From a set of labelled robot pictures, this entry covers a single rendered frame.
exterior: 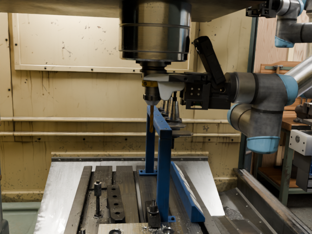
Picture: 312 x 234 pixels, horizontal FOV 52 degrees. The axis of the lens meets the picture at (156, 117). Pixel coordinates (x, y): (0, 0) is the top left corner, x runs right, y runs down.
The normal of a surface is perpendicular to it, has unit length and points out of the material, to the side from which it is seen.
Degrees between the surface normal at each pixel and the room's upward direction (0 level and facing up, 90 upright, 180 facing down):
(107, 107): 90
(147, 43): 90
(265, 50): 90
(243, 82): 62
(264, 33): 90
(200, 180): 24
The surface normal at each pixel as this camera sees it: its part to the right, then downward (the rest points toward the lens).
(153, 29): -0.04, 0.19
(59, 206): 0.04, -0.83
